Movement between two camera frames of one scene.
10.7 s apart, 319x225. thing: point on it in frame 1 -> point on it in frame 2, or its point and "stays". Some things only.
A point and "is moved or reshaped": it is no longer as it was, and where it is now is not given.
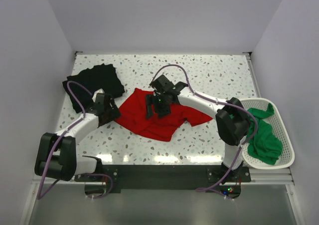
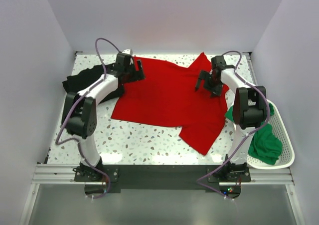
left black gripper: [114, 113] -> [138, 75]
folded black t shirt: [103, 76] stays
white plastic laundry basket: [287, 155] stays
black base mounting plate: [116, 177] stays
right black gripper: [150, 101] -> [204, 75]
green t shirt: [266, 146] stays
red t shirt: [133, 113] is moved or reshaped
